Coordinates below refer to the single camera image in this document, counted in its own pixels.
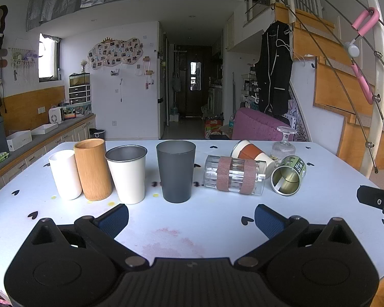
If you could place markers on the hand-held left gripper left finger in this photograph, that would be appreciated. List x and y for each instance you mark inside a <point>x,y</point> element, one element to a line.
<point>114,222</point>

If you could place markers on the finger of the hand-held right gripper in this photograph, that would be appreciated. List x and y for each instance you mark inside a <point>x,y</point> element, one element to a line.
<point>372,198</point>

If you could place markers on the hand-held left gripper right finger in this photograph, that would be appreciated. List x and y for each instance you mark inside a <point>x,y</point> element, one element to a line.
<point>268,221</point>

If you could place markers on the white metal cup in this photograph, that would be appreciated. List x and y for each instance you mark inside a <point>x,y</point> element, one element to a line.
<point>128,179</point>

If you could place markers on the bamboo wooden cup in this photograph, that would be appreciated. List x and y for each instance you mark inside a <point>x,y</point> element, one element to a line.
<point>92,169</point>

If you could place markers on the clear glass cup brown sleeve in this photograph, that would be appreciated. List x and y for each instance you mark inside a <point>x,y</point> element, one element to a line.
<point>233,176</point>

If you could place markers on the white ceramic cup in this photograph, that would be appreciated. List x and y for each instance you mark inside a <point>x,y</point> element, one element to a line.
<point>67,176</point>

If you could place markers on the paper cup brown sleeve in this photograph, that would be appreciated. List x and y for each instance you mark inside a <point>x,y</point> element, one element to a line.
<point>249,152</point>

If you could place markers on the dark grey plastic cup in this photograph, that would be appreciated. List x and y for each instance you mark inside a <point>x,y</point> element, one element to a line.
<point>176,172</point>

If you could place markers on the green tin can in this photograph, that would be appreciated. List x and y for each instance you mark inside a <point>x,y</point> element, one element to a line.
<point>291,172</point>

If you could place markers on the clear glass goblet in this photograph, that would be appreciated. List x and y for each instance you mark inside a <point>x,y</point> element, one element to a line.
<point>283,150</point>

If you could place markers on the black trash bin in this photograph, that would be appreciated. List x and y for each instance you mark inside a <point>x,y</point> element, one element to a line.
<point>97,134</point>

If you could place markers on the pink armchair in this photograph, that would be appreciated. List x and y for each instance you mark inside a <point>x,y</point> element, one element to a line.
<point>259,124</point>

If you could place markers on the clear water bottle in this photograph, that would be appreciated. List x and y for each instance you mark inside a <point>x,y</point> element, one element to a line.
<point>232,124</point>

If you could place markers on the white counter cabinet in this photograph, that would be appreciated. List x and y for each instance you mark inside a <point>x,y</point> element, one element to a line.
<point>35,152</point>

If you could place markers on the red snack box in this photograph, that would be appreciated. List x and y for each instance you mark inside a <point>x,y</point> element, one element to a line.
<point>213,128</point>

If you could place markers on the flat white box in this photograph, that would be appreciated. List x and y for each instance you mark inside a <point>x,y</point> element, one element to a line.
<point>44,129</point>

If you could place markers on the white small appliance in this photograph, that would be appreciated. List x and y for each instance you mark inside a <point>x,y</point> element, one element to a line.
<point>55,115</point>

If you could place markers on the pink thigh exerciser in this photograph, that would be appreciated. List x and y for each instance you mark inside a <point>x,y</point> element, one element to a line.
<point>361,76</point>

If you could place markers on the wooden staircase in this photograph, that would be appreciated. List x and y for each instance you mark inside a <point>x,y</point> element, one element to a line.
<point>332,80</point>

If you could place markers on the white cardboard box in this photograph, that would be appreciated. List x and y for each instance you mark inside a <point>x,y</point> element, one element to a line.
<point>19,140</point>

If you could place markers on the washing machine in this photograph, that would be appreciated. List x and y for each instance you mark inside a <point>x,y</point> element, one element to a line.
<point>215,100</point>

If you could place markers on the black drawer organizer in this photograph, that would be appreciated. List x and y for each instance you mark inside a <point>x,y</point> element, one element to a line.
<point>80,94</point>

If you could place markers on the glass fish tank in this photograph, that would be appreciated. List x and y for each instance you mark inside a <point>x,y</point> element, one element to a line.
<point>80,79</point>

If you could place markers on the black hanging jacket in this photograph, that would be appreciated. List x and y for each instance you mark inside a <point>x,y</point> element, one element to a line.
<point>273,70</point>

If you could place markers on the hanging grey bag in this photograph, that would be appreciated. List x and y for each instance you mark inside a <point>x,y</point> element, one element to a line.
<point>177,82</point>

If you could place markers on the dark wooden door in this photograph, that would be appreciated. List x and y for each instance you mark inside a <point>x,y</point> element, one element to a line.
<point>198,80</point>

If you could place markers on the cloud-shaped photo board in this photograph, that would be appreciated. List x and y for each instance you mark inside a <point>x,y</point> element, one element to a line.
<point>115,52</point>

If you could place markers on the metal stair railing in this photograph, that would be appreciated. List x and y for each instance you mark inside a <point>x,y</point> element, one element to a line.
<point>339,32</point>

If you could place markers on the window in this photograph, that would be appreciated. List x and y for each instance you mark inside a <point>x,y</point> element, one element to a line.
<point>48,59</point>

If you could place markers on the white stair post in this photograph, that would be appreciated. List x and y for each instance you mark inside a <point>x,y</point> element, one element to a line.
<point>379,70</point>

